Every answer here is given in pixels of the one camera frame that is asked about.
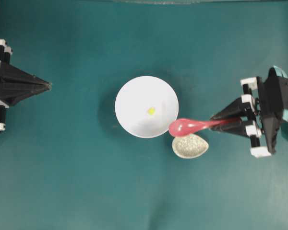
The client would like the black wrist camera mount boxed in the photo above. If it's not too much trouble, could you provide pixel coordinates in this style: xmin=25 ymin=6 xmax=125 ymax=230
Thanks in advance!
xmin=262 ymin=66 xmax=288 ymax=154

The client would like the pink ceramic spoon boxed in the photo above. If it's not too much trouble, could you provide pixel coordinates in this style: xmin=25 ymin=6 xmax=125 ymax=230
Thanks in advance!
xmin=168 ymin=118 xmax=241 ymax=137

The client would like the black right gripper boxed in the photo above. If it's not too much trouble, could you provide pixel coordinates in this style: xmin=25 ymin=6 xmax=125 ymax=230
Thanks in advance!
xmin=210 ymin=76 xmax=272 ymax=158

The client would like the green mat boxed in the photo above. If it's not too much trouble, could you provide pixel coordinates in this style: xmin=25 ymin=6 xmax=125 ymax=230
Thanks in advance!
xmin=0 ymin=0 xmax=288 ymax=230

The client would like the white round bowl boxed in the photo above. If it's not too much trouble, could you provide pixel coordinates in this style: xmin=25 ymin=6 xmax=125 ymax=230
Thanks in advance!
xmin=115 ymin=76 xmax=179 ymax=138

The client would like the speckled white spoon rest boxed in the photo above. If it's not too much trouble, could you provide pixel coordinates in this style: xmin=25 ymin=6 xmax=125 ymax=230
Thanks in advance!
xmin=172 ymin=134 xmax=209 ymax=159

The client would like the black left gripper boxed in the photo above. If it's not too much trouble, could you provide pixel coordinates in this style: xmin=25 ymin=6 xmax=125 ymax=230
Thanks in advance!
xmin=0 ymin=39 xmax=51 ymax=131

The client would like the yellow hexagonal prism block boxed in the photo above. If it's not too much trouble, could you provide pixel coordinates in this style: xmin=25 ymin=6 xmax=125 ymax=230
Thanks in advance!
xmin=147 ymin=107 xmax=156 ymax=115

